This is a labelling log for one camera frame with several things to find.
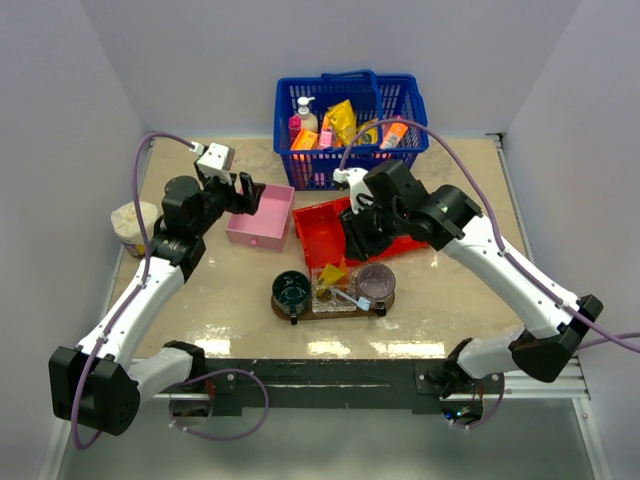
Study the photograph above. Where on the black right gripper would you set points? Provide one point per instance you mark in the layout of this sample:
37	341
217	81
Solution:
360	245

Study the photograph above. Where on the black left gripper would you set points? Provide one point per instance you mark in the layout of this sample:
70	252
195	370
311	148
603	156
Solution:
251	191

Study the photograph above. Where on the translucent purple mug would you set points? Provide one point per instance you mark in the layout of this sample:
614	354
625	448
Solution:
376	283

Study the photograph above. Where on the light blue toothbrush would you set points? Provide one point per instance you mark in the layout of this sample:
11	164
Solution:
361	302

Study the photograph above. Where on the clear acrylic toothbrush holder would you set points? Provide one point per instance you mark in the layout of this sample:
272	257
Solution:
328	301

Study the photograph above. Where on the dark green mug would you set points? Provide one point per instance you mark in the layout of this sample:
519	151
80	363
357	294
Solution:
291	292

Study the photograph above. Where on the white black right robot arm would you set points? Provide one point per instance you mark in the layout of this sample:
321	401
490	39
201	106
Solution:
551	333

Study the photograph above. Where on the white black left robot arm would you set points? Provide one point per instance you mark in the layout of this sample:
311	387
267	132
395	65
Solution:
97	384

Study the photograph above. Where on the brown wooden oval tray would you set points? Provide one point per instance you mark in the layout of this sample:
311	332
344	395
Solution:
350	315

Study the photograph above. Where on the pink drawer box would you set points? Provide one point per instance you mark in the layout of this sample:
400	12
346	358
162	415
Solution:
268	227

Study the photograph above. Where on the red three-compartment bin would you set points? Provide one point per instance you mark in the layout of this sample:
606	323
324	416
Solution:
321	235

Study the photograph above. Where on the orange carton left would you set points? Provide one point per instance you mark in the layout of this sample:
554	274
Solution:
306	140

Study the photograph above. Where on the white pump lotion bottle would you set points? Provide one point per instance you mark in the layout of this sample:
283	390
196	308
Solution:
309	120

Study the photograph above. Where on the pink small box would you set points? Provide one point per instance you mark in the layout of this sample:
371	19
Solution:
325	139

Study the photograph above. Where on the yellow green packet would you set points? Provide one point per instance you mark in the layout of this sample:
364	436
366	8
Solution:
369	133

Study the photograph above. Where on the orange box in basket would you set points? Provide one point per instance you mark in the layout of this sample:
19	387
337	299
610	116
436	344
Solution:
393	133

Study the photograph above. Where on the yellow snack bag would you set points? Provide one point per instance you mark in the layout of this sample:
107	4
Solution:
342	120

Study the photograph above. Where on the blue plastic shopping basket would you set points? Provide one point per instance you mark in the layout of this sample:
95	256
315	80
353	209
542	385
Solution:
371	96

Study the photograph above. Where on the cream tissue roll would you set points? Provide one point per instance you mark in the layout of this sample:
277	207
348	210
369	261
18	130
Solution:
126	226

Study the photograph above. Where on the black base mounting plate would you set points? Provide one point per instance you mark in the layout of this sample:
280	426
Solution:
397	384

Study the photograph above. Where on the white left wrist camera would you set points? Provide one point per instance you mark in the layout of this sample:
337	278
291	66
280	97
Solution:
213	161

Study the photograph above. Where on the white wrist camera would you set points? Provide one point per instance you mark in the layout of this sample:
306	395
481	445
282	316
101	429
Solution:
213	161
353	180

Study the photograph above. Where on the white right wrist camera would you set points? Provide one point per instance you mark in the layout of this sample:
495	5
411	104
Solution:
353	180

